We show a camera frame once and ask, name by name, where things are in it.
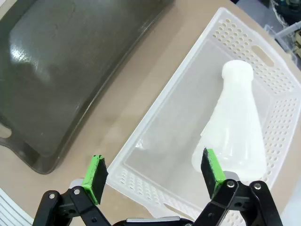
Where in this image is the white perforated plastic basket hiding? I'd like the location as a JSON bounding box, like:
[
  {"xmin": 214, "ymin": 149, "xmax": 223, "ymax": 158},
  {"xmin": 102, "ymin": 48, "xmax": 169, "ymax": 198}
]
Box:
[{"xmin": 107, "ymin": 7, "xmax": 301, "ymax": 221}]

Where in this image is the dark brown plastic tray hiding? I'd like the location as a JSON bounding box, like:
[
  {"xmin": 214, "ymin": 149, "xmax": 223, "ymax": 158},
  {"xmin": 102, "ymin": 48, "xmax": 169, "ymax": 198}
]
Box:
[{"xmin": 0, "ymin": 0, "xmax": 176, "ymax": 175}]

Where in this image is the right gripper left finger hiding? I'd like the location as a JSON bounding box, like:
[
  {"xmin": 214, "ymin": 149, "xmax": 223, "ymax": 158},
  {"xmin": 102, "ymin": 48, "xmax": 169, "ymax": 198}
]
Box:
[{"xmin": 32, "ymin": 154, "xmax": 112, "ymax": 226}]

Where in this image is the clear plastic storage box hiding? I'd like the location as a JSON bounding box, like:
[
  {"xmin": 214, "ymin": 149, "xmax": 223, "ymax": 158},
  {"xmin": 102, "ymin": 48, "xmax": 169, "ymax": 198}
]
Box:
[{"xmin": 265, "ymin": 23, "xmax": 301, "ymax": 62}]

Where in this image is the translucent white conical flask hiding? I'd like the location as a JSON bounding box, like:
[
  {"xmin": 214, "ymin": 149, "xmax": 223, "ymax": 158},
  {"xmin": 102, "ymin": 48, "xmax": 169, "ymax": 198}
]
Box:
[{"xmin": 191, "ymin": 60, "xmax": 268, "ymax": 182}]

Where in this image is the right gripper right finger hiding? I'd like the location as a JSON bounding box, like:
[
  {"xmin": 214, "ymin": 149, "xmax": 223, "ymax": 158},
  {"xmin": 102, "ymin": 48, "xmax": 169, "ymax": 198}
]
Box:
[{"xmin": 192, "ymin": 147, "xmax": 284, "ymax": 226}]

